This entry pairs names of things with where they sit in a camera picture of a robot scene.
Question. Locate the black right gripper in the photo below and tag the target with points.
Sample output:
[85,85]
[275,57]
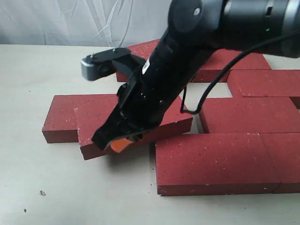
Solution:
[149,92]

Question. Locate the white backdrop curtain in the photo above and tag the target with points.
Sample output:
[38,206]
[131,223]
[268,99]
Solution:
[109,23]

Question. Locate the red brick stacked top back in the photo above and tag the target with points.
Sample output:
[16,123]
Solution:
[144,50]

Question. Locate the red brick front large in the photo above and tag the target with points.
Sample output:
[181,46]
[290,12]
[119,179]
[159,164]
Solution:
[214,164]

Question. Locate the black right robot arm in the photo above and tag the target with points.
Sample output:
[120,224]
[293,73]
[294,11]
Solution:
[196,29]

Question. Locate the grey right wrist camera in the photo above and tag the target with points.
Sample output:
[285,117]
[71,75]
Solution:
[106,63]

